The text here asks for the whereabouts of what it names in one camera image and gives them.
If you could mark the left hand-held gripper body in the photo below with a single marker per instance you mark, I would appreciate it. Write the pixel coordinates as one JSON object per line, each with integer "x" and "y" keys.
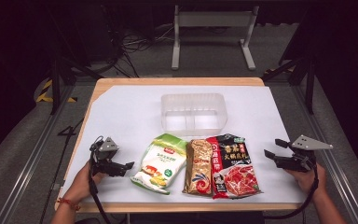
{"x": 105, "y": 161}

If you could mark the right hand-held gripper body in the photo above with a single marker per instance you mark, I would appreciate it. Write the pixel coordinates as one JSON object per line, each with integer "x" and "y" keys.
{"x": 298, "y": 161}

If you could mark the green and white food packet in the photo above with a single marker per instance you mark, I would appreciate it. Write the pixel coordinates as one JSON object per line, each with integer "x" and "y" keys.
{"x": 158, "y": 161}

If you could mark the golden food packet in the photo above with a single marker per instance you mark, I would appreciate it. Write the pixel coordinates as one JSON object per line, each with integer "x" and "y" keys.
{"x": 200, "y": 168}

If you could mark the clear plastic container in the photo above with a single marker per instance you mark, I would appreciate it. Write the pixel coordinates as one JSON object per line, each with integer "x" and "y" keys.
{"x": 194, "y": 102}

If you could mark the person's right hand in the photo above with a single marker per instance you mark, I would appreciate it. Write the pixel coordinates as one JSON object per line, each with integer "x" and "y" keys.
{"x": 310, "y": 182}

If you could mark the person's left hand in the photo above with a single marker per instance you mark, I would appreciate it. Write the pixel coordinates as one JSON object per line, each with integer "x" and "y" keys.
{"x": 82, "y": 185}

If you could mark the red and black food packet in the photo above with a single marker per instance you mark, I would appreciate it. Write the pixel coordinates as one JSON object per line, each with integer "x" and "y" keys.
{"x": 236, "y": 174}

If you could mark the white table mat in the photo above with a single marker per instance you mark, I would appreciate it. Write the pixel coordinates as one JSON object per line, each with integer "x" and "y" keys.
{"x": 130, "y": 105}

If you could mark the black tripod stand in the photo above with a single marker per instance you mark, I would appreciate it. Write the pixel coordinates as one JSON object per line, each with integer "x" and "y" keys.
{"x": 310, "y": 90}
{"x": 55, "y": 84}

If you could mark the yellow and black hazard tape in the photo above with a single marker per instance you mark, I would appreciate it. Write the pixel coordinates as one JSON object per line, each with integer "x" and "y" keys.
{"x": 45, "y": 99}

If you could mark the aluminium floor rail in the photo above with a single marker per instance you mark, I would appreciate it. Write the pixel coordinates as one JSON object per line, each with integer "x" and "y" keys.
{"x": 345, "y": 186}
{"x": 28, "y": 168}

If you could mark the grey metal frame stand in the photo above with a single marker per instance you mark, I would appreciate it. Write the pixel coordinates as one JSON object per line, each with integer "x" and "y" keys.
{"x": 213, "y": 19}

